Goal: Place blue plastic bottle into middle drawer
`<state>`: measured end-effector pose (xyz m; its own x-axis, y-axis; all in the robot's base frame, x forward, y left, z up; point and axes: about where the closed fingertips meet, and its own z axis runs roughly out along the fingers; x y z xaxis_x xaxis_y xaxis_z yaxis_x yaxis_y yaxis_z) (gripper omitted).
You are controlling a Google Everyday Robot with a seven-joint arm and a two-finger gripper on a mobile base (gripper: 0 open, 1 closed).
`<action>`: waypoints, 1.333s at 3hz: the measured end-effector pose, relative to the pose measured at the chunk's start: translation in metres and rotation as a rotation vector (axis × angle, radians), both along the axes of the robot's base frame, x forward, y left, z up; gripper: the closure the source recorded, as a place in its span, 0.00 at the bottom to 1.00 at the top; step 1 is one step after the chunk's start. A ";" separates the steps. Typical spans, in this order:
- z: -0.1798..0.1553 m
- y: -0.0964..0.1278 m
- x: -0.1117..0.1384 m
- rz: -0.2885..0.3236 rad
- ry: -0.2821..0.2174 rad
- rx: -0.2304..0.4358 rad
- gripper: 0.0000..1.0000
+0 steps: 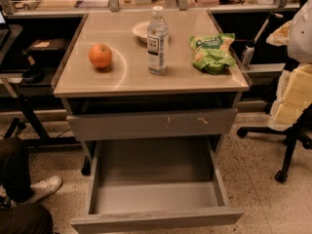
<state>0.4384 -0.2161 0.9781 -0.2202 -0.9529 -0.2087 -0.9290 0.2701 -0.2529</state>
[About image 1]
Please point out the white sneaker shoe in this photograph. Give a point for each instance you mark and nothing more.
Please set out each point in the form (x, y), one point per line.
(44, 188)

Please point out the grey drawer cabinet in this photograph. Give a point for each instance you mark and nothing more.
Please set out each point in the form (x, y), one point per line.
(126, 85)

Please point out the person's dark trouser leg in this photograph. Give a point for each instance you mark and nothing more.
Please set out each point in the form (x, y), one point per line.
(14, 169)

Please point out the black office chair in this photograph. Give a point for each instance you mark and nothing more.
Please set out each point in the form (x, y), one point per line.
(297, 132)

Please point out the black box with label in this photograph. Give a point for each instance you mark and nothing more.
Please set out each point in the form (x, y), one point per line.
(49, 48)

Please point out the orange apple fruit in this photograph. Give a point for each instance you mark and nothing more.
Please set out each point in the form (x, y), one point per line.
(100, 56)

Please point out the open grey lower drawer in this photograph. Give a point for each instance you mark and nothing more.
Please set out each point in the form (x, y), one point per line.
(154, 183)

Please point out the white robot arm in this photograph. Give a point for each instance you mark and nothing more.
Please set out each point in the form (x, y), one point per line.
(294, 91)

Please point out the clear plastic tea bottle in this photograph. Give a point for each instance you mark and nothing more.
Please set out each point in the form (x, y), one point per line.
(157, 41)

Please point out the closed grey upper drawer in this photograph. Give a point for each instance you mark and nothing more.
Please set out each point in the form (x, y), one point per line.
(152, 124)

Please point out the white paper bowl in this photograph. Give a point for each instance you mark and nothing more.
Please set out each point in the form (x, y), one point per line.
(140, 30)

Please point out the green snack chip bag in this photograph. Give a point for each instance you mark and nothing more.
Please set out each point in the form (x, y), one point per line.
(211, 52)

